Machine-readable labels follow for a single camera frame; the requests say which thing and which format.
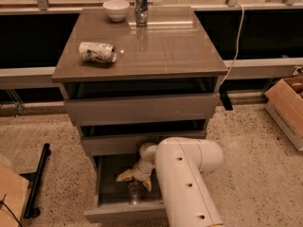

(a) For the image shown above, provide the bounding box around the cardboard box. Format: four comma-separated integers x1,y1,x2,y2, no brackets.
265,76,303,151

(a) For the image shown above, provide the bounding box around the lying white green can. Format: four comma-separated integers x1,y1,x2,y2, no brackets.
79,42,116,63

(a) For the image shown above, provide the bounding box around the grey drawer cabinet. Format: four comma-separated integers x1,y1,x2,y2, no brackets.
51,6,229,224

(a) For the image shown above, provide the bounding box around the black bracket behind cabinet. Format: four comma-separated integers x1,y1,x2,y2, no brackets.
220,91,233,111

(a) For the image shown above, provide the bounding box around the white power cable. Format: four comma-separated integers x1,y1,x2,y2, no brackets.
219,3,245,87

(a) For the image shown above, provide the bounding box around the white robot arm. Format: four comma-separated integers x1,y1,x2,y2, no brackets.
116,137,223,227

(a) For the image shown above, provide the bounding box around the grey middle drawer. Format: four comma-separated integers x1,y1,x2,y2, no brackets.
81,119,208,156

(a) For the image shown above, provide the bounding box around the grey drawer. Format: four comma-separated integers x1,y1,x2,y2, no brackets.
81,119,208,156
64,78,219,126
84,153,167,223

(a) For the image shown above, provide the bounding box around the clear plastic water bottle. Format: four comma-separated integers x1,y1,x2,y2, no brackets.
128,180,141,205

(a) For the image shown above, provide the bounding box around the wooden board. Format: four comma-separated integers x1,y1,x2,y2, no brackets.
0,165,28,227

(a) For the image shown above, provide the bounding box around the white ceramic bowl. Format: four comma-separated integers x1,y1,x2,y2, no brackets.
103,0,130,22

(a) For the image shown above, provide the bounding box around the black cable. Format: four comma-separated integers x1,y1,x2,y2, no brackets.
0,194,24,227

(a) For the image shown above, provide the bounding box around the grey bottom drawer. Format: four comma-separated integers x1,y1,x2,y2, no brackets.
84,153,167,223

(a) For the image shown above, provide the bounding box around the black metal bar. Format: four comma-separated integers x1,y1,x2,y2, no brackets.
24,143,51,218

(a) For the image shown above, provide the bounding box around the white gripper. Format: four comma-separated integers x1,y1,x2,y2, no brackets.
116,163,154,192

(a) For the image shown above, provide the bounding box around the grey top drawer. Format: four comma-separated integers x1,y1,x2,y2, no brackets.
64,78,219,126

